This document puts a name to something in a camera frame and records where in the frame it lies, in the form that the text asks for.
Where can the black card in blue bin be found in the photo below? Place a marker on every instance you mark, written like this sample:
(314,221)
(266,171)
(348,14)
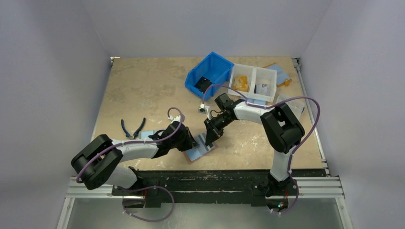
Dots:
(203,84)

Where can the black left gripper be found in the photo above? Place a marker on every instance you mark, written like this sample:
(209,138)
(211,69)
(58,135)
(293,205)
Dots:
(190,141)

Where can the white divided plastic tray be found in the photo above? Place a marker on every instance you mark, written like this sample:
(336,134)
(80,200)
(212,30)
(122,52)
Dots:
(255,75)

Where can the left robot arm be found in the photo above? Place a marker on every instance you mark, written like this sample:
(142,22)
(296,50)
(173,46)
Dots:
(98,162)

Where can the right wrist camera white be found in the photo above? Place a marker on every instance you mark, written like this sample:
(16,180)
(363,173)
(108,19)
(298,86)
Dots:
(205,109)

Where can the blue plastic bin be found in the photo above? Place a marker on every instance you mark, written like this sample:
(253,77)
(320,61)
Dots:
(213,67)

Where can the card in white tray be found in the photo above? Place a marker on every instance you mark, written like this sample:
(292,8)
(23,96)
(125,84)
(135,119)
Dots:
(262,89)

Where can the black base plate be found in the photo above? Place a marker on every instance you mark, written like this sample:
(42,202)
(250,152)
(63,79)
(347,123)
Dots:
(205,187)

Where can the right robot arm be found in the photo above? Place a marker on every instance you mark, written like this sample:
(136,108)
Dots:
(283,131)

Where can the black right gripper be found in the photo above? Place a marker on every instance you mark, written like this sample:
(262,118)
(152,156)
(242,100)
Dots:
(212,128)

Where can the orange card holder in tray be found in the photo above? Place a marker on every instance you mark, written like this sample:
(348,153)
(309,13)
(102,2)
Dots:
(240,83)

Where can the clear plastic screw box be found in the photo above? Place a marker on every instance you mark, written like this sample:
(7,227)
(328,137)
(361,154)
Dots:
(296,106)

